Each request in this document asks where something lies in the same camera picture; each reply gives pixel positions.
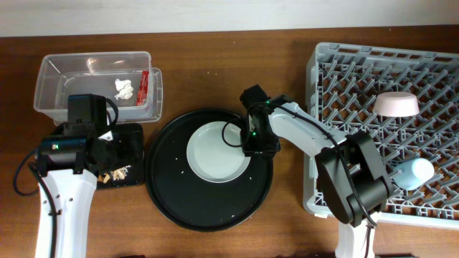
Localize grey round plate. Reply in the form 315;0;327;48
186;121;250;183

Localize red snack wrapper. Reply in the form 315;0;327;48
136;70;149;106

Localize white tissue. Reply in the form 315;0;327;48
115;79;133;100

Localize pink bowl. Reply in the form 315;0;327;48
373;92;420;118

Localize light blue cup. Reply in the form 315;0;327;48
394;158;435;191

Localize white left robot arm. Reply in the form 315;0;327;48
22;130;144;257

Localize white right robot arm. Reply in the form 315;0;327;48
240;95;393;257

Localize grey dishwasher rack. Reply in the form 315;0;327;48
306;42;458;230

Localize peanut shells and rice scraps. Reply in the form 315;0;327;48
97;166;131;184

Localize black rectangular tray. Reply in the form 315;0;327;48
49;123;146;190

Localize clear plastic bin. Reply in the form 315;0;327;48
34;52;164;125

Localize round black tray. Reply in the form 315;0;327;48
145;108;273;231

